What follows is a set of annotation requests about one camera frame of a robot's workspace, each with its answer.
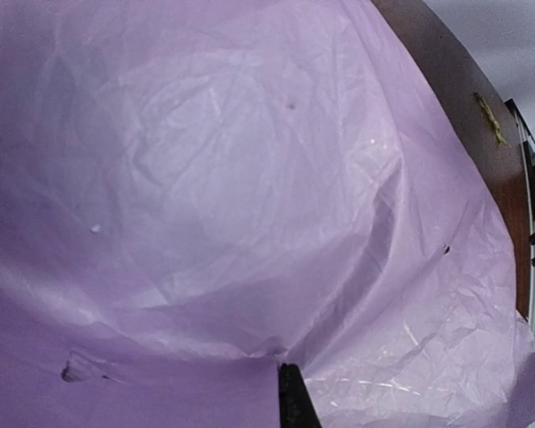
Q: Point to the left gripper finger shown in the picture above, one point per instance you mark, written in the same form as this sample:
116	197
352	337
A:
295	406

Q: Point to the purple pink wrapping paper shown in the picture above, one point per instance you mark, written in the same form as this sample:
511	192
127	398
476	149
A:
197	195

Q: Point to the fallen green stem piece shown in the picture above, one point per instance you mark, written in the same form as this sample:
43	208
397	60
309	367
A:
491	119

